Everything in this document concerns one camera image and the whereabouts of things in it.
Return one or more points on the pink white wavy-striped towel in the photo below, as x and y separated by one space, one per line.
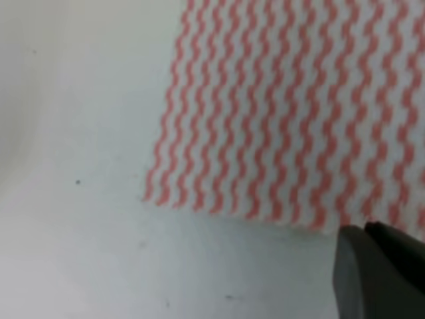
301 113

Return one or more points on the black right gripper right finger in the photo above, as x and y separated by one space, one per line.
403 251

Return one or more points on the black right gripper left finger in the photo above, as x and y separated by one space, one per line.
367 285

